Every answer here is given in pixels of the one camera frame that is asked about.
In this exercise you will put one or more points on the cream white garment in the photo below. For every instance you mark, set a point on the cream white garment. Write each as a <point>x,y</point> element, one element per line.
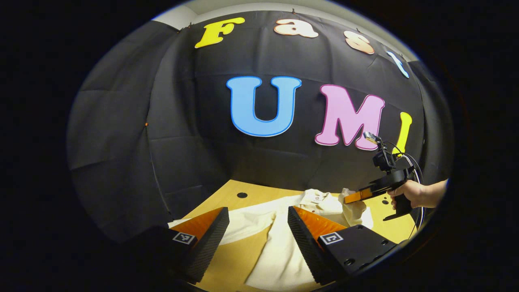
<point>279,251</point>

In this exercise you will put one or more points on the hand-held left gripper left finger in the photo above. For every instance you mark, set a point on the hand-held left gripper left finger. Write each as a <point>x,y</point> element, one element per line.
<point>206,243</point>

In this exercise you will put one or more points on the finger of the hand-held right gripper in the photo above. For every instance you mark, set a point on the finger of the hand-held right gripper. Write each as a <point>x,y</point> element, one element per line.
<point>357,196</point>

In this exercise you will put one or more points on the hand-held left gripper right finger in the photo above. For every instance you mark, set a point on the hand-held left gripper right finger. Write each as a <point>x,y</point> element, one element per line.
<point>308,247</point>

